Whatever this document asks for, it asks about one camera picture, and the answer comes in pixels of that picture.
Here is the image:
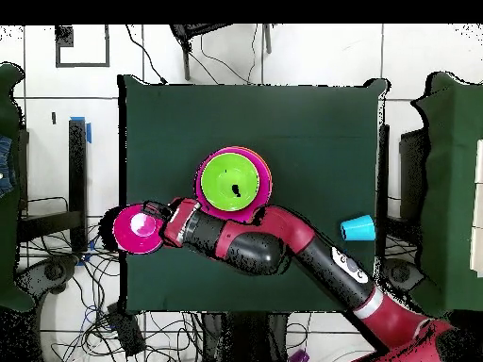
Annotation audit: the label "blue cup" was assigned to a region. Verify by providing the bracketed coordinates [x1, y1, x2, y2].
[340, 214, 377, 242]

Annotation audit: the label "black power strip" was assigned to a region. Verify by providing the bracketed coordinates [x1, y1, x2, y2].
[105, 303, 147, 357]

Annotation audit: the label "black table frame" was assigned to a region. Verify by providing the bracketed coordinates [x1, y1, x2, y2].
[17, 118, 90, 255]

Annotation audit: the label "black cable with plug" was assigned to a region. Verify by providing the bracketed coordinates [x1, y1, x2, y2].
[125, 25, 169, 85]

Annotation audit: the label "tangled cables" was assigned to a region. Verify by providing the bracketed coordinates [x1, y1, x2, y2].
[18, 216, 205, 362]

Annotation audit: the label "dark green tablecloth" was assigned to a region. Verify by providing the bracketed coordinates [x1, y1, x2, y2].
[117, 74, 390, 316]

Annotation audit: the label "blue denim fabric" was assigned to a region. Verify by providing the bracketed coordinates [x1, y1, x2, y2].
[0, 135, 17, 199]

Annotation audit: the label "small pink-red bowl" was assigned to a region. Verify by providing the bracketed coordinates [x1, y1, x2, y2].
[111, 203, 166, 255]

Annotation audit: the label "black swivel chair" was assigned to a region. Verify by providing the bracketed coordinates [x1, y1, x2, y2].
[16, 255, 81, 299]
[379, 257, 425, 299]

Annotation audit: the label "blue tape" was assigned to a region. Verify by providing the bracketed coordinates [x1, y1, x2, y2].
[70, 115, 92, 144]

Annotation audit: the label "white box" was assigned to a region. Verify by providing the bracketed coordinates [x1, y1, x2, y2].
[469, 138, 483, 279]

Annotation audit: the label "large pink bowl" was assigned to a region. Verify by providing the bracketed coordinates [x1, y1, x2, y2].
[194, 146, 273, 223]

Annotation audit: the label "green side table cloth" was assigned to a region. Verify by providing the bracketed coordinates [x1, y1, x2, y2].
[0, 62, 38, 314]
[408, 70, 483, 319]

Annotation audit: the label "green bowl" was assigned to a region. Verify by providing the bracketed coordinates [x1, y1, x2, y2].
[200, 152, 261, 212]

